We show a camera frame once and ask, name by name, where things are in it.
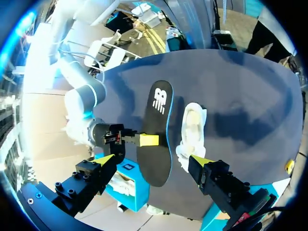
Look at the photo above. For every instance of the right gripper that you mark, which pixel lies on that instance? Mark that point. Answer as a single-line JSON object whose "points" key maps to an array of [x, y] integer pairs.
{"points": [[99, 134]]}

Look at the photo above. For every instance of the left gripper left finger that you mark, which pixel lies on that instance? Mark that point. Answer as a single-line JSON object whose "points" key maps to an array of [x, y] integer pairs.
{"points": [[86, 183]]}

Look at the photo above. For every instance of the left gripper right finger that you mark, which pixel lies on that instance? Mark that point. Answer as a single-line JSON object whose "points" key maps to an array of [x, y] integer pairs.
{"points": [[216, 183]]}

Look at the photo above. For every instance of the black and blue insole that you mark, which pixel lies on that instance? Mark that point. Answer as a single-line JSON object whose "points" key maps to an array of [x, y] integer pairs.
{"points": [[156, 120]]}

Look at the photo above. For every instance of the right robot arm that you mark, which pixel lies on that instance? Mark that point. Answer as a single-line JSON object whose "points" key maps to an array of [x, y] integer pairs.
{"points": [[81, 96]]}

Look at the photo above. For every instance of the white shoe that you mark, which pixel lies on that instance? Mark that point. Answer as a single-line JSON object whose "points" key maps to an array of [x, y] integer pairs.
{"points": [[122, 185], [193, 130]]}

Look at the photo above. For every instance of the yellow tape measure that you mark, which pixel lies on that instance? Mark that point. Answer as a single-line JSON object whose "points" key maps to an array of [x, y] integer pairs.
{"points": [[290, 166]]}

